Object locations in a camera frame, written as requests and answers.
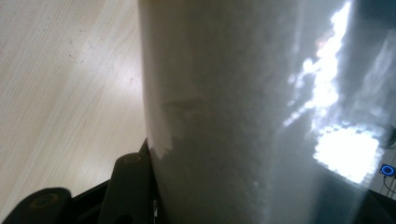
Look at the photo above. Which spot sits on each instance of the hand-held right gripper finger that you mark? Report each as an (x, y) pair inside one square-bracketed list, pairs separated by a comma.
[(145, 148)]

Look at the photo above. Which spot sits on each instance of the red and white spout pouch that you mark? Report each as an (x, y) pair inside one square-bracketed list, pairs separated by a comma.
[(218, 109)]

